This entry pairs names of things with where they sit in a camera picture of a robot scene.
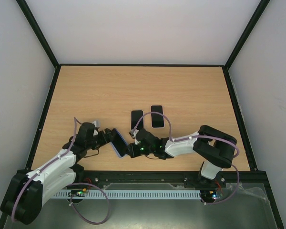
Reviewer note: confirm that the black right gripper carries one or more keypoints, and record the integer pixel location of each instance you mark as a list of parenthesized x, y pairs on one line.
[(133, 150)]

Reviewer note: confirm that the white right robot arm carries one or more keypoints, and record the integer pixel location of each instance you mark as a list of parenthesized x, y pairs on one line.
[(216, 147)]

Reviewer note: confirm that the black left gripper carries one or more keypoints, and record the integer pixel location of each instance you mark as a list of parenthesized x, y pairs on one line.
[(104, 140)]

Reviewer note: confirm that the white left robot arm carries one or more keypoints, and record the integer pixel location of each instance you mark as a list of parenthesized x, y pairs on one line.
[(28, 192)]

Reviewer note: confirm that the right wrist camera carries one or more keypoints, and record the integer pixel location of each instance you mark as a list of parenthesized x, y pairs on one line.
[(133, 133)]

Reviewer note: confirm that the black front frame rail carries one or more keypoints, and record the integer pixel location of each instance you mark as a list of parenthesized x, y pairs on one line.
[(190, 179)]

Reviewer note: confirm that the white slotted cable duct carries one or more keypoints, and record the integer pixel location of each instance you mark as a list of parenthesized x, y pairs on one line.
[(130, 194)]

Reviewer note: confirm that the green-edged black phone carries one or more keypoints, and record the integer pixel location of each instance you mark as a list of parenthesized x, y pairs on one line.
[(135, 119)]

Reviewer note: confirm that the blue-edged black phone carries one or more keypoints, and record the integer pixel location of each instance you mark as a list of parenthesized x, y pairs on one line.
[(156, 116)]

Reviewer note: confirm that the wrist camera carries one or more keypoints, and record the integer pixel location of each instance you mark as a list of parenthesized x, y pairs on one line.
[(133, 133), (96, 124)]

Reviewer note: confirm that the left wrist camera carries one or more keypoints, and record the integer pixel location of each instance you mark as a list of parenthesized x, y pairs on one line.
[(96, 124)]

